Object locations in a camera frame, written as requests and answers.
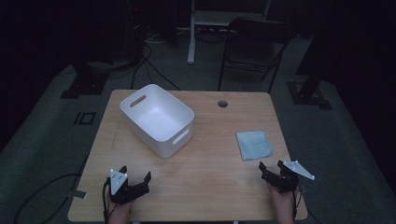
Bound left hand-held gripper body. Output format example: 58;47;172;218
106;168;146;205

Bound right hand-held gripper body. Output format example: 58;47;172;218
262;160;316;194

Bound light blue cloth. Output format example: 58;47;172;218
235;130;275;161

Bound white plastic basket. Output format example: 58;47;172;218
120;83;195;159

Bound person's right hand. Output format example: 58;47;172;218
267;183;296;224

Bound person's left hand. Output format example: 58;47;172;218
107;198;134;224

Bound grey tape piece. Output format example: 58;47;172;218
66;189;88;200

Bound black stand base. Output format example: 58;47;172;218
286;31;333;110
60;60;110;100

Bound black folding chair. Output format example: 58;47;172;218
217;17;295;94

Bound left hand-held gripper cable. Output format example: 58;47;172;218
102;181;114;224

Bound hand-held gripper cable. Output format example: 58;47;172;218
292;184;305;218
102;181;114;224

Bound right hand-held gripper cable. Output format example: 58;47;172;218
292;184;305;218

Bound black floor cable bundle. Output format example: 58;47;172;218
130;43;181;91

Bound white metal desk frame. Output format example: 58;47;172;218
186;0;272;65

